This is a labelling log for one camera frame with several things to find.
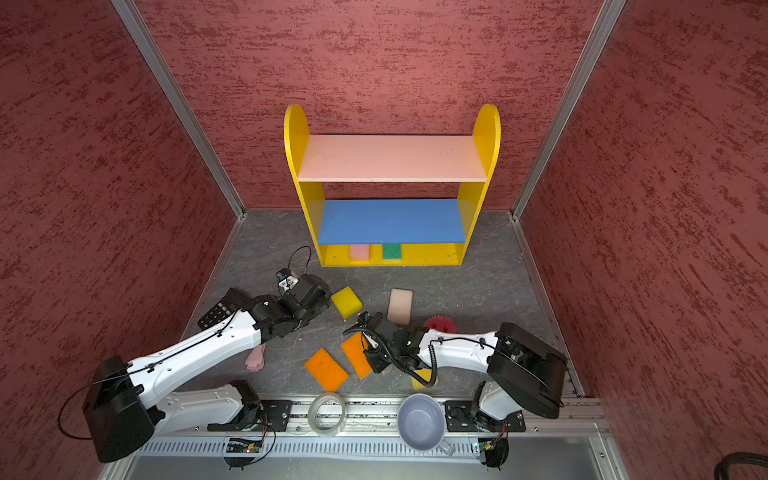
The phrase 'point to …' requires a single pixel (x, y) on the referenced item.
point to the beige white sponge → (400, 306)
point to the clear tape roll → (313, 421)
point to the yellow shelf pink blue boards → (429, 232)
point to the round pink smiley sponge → (441, 323)
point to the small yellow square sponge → (347, 302)
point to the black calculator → (231, 302)
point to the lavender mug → (421, 424)
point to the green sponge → (391, 252)
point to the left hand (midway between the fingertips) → (319, 306)
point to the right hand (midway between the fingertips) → (370, 361)
